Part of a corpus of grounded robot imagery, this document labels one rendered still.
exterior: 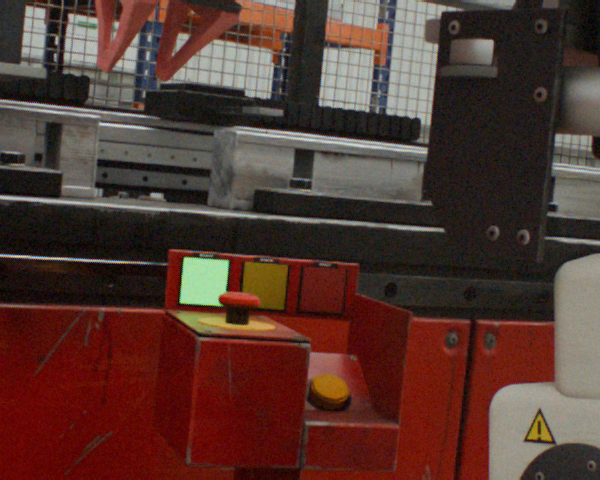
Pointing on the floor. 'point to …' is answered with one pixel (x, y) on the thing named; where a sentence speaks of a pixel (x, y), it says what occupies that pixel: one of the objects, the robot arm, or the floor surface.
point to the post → (307, 51)
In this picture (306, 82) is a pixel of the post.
